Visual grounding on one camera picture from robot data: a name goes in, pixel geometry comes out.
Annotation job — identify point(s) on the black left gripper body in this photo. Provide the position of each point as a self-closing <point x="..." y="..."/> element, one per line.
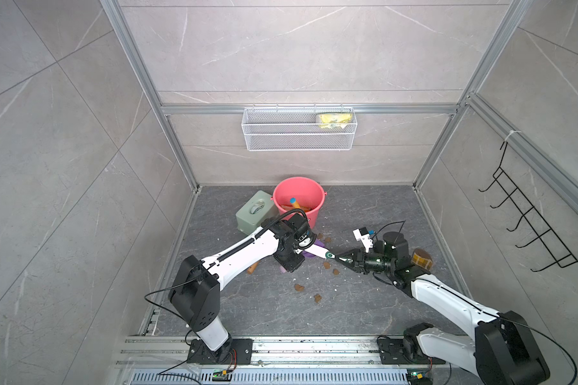
<point x="291" y="261"/>

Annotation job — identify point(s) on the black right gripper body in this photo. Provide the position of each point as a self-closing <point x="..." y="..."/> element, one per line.
<point x="375" y="262"/>

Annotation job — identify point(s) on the white cleaning brush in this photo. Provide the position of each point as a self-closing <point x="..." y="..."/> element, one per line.
<point x="320" y="252"/>

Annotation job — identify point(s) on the green trowel wooden handle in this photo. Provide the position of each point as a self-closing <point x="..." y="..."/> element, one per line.
<point x="287" y="208"/>

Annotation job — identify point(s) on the yellow toy trowel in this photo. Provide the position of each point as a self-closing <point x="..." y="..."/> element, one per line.
<point x="295" y="204"/>

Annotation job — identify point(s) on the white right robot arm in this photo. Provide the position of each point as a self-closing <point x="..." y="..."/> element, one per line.
<point x="498" y="347"/>

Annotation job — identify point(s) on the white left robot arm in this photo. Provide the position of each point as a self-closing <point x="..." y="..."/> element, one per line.
<point x="195" y="294"/>

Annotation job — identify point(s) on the pink plastic bucket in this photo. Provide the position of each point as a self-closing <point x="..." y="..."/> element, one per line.
<point x="307" y="192"/>

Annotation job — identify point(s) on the green trowel near tissue box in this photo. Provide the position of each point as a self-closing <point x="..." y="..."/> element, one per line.
<point x="252" y="268"/>

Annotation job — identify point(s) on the mint green tissue box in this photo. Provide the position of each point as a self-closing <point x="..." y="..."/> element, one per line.
<point x="257" y="209"/>

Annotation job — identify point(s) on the plaid brown cloth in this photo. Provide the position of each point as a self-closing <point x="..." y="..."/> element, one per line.
<point x="423" y="259"/>

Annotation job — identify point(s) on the yellow sponge in basket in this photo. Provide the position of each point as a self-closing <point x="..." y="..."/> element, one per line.
<point x="334" y="120"/>

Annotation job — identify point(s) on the white wire wall basket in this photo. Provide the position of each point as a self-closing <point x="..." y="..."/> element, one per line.
<point x="277" y="129"/>

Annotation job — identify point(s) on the black wall hook rack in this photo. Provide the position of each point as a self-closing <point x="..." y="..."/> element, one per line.
<point x="530" y="217"/>

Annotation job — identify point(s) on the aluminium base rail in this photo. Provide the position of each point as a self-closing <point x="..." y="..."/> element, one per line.
<point x="280" y="360"/>

